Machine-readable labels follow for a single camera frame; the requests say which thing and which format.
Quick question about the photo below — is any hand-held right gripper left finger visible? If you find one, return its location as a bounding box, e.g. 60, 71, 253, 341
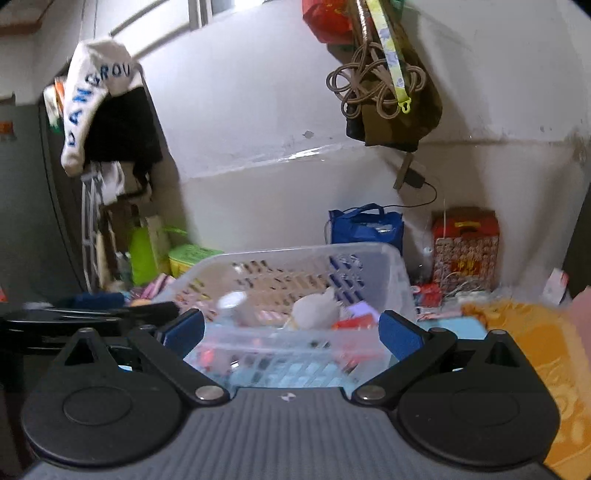
59, 308, 230, 408

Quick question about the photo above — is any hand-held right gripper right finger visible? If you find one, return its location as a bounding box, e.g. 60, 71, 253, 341
351, 310, 532, 409

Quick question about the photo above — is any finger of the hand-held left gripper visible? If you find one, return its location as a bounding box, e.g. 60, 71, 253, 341
74, 293, 125, 309
51, 301, 180, 330

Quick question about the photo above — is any red cigarette pack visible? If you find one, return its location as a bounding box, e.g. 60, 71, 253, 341
332, 314, 380, 331

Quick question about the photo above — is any white-haired plush doll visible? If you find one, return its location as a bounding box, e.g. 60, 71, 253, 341
284, 286, 342, 330

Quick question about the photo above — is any clear plastic basket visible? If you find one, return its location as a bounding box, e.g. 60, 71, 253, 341
154, 242, 416, 391

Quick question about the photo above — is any pink striped cloth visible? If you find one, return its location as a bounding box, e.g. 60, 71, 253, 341
131, 274, 176, 305

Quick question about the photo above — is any green paper bag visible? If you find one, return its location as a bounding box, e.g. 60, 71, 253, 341
129, 226, 160, 287

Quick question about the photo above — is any metal crutch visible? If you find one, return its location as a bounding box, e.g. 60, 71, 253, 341
81, 173, 105, 294

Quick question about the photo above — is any green lidded container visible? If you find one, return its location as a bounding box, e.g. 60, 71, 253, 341
167, 244, 225, 278

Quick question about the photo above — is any red gift box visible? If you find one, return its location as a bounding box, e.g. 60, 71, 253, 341
431, 208, 501, 294

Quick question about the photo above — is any dark door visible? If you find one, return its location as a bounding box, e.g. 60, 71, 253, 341
0, 92, 88, 298

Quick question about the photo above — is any white hanging garment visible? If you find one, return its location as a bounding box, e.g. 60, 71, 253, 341
92, 161, 127, 206

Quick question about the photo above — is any blue shopping bag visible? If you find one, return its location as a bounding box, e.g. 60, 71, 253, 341
329, 204, 404, 257

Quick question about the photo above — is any yellow floral bedsheet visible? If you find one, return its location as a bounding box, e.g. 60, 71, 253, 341
462, 298, 591, 478

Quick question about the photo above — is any small white box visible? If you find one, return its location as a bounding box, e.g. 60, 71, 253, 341
542, 268, 571, 305

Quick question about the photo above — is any black hanging garment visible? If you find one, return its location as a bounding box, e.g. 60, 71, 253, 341
85, 85, 164, 185

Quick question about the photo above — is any white orange printed bag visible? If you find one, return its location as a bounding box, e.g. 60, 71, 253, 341
44, 78, 65, 134

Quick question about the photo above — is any olive hanging bag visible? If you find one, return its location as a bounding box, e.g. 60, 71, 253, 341
344, 0, 444, 153

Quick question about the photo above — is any red plastic bag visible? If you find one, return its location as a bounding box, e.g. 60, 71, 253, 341
302, 0, 356, 45

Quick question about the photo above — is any white tangled cord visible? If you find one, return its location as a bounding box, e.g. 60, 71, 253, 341
443, 272, 490, 301

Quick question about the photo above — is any black adapter cable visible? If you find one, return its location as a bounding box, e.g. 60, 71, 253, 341
383, 182, 438, 210

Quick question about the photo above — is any beige coiled rope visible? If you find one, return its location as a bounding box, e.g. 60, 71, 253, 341
325, 41, 426, 121

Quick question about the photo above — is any yellow-green lanyard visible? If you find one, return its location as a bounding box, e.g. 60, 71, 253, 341
367, 0, 413, 115

